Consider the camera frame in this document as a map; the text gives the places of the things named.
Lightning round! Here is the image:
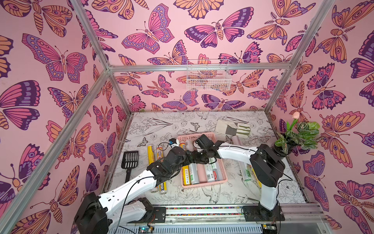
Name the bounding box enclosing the clear silver wrap roll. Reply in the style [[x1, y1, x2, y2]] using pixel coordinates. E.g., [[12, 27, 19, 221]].
[[211, 161, 223, 181]]

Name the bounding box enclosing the yellow red wrap roll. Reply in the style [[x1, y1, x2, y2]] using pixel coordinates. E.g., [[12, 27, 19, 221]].
[[146, 144, 158, 194], [180, 142, 191, 186]]

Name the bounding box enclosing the pink plastic basket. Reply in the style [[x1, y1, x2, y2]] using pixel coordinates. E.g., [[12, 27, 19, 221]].
[[177, 132, 228, 189]]

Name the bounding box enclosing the white green wrap roll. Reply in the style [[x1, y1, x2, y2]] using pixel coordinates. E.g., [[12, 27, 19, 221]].
[[204, 164, 216, 182]]

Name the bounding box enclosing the clear green wrap roll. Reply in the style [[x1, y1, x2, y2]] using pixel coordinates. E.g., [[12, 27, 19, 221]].
[[185, 140, 201, 185]]

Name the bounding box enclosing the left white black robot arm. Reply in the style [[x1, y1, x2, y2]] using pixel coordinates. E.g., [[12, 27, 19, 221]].
[[74, 146, 193, 234]]

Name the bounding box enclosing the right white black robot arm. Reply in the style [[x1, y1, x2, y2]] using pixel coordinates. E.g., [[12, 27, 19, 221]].
[[188, 134, 285, 211]]

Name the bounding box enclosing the yellow wrap box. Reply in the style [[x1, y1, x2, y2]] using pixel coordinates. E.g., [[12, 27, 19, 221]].
[[251, 169, 262, 189]]

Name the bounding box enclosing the folded beige striped cloth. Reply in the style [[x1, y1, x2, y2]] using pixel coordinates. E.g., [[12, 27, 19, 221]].
[[215, 120, 251, 138]]

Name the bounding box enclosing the black slotted scoop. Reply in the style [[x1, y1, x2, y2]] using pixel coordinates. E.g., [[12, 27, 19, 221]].
[[121, 151, 139, 183]]

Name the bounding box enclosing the potted green plant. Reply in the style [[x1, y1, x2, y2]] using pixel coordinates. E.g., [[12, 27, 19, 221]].
[[273, 111, 320, 157]]

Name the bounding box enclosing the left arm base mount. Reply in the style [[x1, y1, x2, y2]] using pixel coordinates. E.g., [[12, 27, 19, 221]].
[[137, 207, 167, 223]]

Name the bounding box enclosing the aluminium front rail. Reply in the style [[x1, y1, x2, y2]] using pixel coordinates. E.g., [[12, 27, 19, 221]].
[[107, 202, 333, 234]]

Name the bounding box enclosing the white wire wall basket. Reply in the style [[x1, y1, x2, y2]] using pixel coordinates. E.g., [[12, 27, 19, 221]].
[[186, 63, 232, 92]]

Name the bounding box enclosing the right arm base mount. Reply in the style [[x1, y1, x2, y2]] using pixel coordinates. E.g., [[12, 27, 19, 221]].
[[241, 204, 285, 222]]

